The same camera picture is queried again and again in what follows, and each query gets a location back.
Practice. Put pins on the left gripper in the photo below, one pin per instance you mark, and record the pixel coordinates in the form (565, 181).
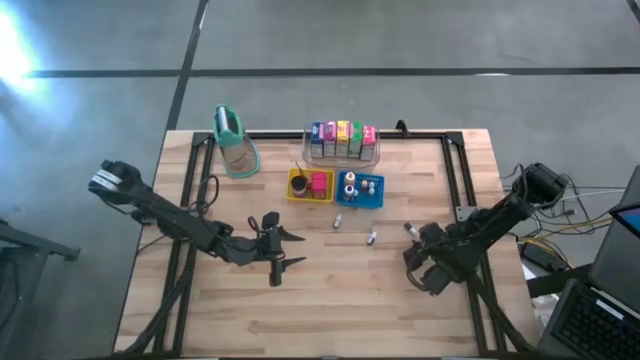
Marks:
(267, 245)

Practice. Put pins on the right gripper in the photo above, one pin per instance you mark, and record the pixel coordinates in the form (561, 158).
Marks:
(442, 260)

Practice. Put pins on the purple label spice jar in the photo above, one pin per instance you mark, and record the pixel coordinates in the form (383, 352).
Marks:
(299, 186)

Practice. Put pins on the red cube block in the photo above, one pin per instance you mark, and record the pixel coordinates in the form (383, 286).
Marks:
(319, 185)

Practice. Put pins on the tall black food colouring bottle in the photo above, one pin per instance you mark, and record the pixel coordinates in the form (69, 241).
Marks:
(348, 191)

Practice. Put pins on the small orange dropper bottle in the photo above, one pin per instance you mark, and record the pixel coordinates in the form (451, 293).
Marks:
(364, 185)

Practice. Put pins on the tall yellow food colouring bottle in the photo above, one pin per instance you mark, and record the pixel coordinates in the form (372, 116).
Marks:
(349, 177)

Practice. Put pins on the blue Frosted Flakes cereal box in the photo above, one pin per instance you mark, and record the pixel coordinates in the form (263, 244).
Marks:
(317, 137)

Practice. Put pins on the purple Raisin Bran cereal box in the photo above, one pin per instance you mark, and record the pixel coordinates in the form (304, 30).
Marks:
(330, 137)

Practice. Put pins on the yellow Corn Pops cereal box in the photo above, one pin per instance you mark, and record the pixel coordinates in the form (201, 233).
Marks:
(343, 136)

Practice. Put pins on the red cereal box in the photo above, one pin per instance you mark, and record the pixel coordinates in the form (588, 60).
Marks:
(368, 141)

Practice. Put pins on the green cereal box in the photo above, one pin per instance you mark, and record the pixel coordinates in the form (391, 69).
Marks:
(355, 139)

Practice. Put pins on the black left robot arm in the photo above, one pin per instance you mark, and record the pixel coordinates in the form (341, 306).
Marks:
(170, 217)

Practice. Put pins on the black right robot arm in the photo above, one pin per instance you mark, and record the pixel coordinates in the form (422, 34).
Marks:
(500, 220)

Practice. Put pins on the yellow plastic basket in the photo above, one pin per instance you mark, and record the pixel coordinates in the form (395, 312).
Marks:
(310, 200)

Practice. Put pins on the blue plastic basket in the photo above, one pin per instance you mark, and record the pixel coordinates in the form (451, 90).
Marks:
(367, 202)

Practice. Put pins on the clear plastic bin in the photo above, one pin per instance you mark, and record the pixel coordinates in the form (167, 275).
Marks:
(307, 160)

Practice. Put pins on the black power supply box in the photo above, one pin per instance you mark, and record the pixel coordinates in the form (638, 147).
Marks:
(537, 257)

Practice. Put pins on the small black clamp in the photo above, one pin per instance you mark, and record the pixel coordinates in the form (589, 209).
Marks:
(401, 127)

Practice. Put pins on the grey laptop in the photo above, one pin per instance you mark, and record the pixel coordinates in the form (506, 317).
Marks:
(615, 270)

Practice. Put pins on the black metal stand leg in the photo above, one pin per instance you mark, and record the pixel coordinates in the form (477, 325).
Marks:
(35, 242)

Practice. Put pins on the black aluminium rig frame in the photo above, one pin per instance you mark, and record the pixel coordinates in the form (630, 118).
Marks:
(425, 135)

